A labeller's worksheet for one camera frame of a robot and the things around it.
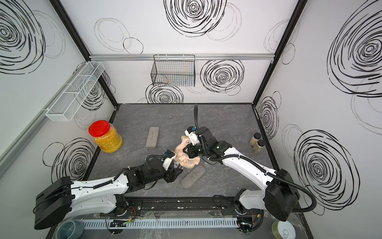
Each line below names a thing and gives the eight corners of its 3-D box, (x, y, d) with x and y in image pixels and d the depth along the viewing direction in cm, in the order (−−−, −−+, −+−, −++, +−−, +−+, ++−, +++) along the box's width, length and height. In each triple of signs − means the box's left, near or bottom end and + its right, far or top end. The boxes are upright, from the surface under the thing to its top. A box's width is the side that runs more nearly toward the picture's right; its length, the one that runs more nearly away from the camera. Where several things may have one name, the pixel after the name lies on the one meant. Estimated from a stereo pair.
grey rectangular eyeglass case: (146, 149, 97) (145, 146, 94) (151, 129, 107) (149, 126, 104) (156, 149, 97) (155, 146, 94) (159, 129, 107) (159, 126, 104)
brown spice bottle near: (253, 153, 95) (258, 147, 88) (251, 146, 98) (256, 139, 92) (262, 153, 95) (267, 147, 88) (259, 146, 98) (264, 139, 92)
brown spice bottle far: (251, 147, 98) (256, 140, 91) (247, 144, 99) (251, 136, 92) (256, 142, 101) (261, 134, 93) (252, 139, 102) (256, 131, 95)
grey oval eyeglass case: (185, 191, 81) (185, 189, 78) (179, 184, 83) (179, 182, 80) (206, 171, 88) (206, 169, 85) (200, 165, 90) (200, 163, 87)
